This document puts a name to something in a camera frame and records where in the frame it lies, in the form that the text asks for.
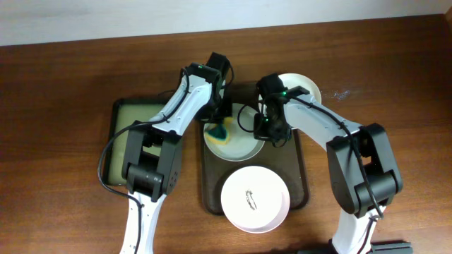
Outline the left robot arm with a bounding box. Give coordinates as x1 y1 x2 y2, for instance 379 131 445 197
121 52 233 253

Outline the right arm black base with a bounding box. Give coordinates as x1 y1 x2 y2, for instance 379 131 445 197
295 241 414 254

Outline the black soapy water tray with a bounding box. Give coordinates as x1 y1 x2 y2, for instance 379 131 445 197
102 97 165 186

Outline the white plate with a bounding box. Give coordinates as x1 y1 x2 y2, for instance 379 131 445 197
204 103 265 162
256 73 323 119
220 166 290 234

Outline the yellow green sponge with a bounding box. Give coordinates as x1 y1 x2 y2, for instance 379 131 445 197
204 116 233 145

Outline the brown serving tray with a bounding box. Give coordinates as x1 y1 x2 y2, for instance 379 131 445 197
197 81 310 215

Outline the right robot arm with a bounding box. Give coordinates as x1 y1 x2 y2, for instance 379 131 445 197
252 73 413 253

